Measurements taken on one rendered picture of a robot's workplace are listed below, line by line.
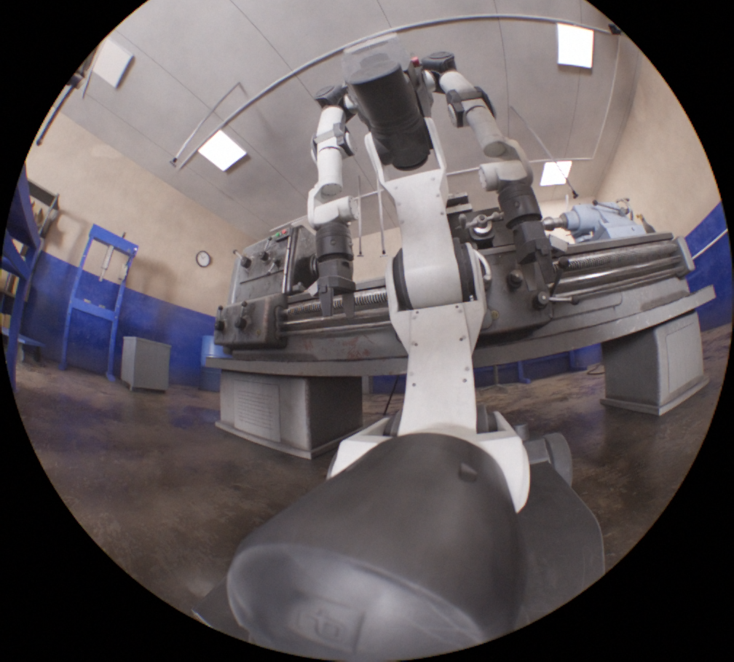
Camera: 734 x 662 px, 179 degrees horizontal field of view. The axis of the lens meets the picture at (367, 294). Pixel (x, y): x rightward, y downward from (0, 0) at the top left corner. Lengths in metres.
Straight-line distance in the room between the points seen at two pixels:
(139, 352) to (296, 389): 2.05
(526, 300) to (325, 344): 0.88
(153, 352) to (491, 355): 2.88
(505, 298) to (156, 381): 3.00
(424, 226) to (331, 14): 2.75
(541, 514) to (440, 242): 0.50
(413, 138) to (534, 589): 0.73
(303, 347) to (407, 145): 1.01
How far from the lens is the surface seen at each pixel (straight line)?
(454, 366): 0.37
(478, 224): 0.83
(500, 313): 0.80
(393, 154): 0.59
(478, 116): 0.66
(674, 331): 1.43
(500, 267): 0.85
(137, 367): 2.83
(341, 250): 0.53
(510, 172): 0.56
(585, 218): 1.55
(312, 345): 1.18
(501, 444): 0.24
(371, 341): 1.03
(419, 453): 0.16
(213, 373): 4.00
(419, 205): 0.52
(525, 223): 0.49
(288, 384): 1.18
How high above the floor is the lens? 0.41
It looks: 19 degrees up
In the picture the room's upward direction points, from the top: 2 degrees counter-clockwise
